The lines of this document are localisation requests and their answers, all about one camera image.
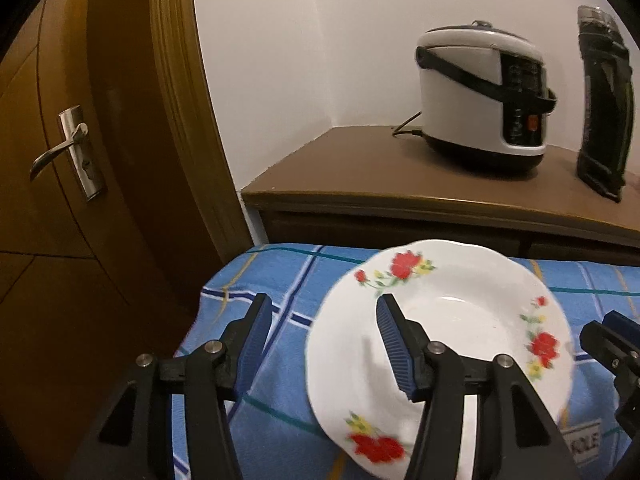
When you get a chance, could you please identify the white plate red flowers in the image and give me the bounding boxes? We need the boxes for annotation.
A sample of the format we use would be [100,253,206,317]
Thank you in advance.
[306,240,574,479]

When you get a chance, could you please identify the blue plaid tablecloth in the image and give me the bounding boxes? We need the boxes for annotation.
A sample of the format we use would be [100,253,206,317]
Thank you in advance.
[177,244,630,479]

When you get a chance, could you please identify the silver door handle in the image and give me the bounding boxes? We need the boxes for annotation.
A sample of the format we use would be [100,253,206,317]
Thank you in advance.
[29,105,105,200]

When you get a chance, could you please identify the white label on tablecloth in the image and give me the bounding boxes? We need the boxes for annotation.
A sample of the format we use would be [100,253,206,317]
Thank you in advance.
[562,419,602,467]

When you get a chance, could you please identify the white black rice cooker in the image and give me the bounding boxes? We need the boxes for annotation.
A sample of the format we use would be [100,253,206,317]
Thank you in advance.
[414,21,556,178]

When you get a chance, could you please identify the black rice cooker cable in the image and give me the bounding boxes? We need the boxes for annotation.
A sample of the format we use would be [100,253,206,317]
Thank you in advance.
[390,109,426,139]

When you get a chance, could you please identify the tall black thermos flask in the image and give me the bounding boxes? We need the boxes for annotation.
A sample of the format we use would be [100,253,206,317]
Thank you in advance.
[576,6,634,203]

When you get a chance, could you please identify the brown wooden sideboard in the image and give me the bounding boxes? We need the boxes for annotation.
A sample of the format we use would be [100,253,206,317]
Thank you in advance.
[241,127,639,266]

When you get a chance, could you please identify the brown wooden door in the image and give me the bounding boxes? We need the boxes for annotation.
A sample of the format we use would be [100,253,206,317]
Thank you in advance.
[1,0,250,479]

